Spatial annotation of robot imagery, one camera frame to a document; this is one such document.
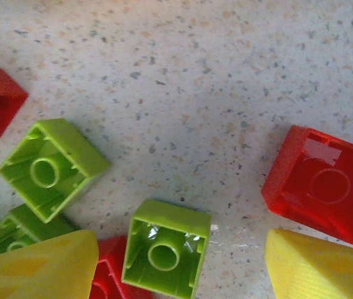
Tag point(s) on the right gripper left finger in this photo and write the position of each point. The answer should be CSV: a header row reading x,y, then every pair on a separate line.
x,y
33,271

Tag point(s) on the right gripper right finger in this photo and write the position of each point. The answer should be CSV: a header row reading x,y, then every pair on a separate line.
x,y
323,274

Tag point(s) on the green lego brick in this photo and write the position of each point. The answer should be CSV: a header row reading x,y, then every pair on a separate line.
x,y
167,249
51,168
30,225

